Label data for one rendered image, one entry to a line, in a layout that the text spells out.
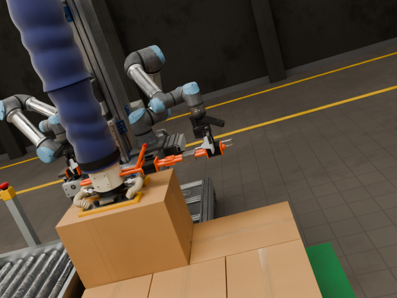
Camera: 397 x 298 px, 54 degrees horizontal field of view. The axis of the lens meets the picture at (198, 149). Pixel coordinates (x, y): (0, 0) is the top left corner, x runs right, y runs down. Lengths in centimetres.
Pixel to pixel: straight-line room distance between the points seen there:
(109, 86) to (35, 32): 83
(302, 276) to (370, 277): 85
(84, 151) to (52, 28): 59
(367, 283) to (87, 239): 162
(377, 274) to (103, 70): 210
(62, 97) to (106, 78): 72
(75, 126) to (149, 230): 63
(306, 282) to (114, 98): 163
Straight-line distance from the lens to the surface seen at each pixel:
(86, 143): 201
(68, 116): 199
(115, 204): 207
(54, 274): 267
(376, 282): 262
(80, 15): 264
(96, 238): 215
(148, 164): 206
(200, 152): 199
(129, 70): 218
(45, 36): 194
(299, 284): 184
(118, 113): 268
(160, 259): 214
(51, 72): 196
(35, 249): 297
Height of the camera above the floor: 175
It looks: 19 degrees down
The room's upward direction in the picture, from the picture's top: 18 degrees counter-clockwise
